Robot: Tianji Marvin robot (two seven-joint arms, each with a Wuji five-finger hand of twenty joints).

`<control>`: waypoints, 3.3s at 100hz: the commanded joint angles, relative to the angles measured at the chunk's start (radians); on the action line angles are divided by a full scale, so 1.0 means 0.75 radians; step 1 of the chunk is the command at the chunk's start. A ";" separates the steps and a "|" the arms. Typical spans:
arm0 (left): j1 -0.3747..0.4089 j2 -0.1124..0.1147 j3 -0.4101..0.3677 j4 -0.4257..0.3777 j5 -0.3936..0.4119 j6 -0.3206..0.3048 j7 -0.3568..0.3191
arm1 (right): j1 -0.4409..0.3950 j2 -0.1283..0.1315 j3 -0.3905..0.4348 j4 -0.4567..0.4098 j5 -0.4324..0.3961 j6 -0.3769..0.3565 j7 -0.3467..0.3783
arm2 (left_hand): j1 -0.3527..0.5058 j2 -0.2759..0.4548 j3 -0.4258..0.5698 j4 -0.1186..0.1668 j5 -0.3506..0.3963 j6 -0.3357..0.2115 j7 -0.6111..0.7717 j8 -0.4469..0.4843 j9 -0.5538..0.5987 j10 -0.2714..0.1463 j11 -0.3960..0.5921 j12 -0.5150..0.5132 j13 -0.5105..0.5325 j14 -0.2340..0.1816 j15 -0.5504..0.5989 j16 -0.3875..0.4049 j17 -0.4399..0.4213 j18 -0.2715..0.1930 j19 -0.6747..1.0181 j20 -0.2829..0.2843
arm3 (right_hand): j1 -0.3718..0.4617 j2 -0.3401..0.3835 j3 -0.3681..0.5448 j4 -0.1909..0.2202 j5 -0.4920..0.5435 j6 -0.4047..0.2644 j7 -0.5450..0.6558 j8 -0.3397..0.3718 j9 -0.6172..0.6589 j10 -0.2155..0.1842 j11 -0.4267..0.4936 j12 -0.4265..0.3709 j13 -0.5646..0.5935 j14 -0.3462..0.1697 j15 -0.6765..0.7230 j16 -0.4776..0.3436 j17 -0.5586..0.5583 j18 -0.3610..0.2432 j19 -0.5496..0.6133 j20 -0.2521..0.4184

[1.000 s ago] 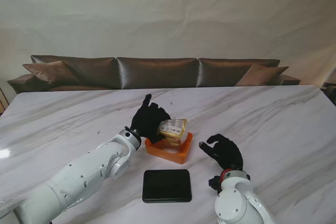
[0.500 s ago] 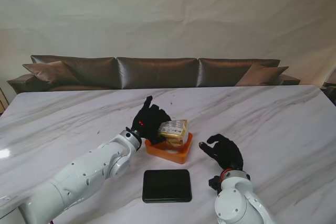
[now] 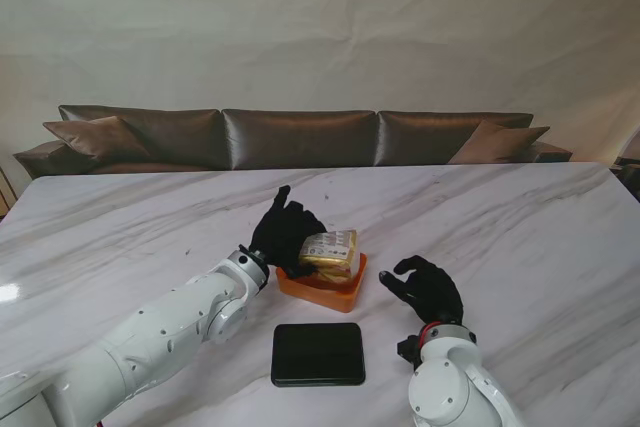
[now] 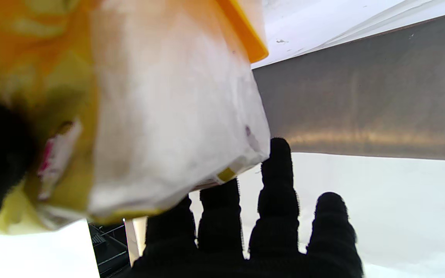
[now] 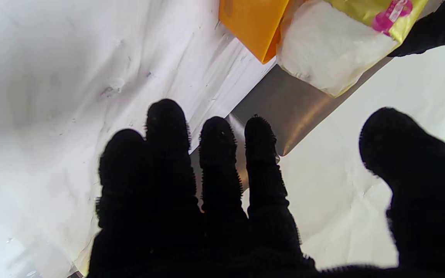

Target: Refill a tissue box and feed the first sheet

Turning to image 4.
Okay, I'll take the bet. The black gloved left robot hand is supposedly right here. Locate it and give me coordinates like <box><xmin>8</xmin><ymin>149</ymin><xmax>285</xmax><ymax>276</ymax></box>
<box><xmin>0</xmin><ymin>93</ymin><xmax>364</xmax><ymax>278</ymax></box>

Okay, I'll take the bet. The gold tissue pack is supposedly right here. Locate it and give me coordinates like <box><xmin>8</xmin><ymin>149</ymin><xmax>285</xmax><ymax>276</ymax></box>
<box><xmin>0</xmin><ymin>0</ymin><xmax>271</xmax><ymax>235</ymax></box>

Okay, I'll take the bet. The orange plastic tissue box cover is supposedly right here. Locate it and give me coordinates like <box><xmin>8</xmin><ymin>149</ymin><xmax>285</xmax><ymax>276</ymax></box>
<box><xmin>215</xmin><ymin>0</ymin><xmax>269</xmax><ymax>64</ymax></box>

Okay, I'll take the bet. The brown leather sofa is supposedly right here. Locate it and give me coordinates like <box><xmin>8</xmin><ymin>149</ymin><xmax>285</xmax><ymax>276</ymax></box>
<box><xmin>253</xmin><ymin>8</ymin><xmax>445</xmax><ymax>162</ymax></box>

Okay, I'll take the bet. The dark background equipment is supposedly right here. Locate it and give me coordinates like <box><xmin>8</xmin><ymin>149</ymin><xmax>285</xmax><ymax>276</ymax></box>
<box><xmin>87</xmin><ymin>221</ymin><xmax>148</xmax><ymax>278</ymax></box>

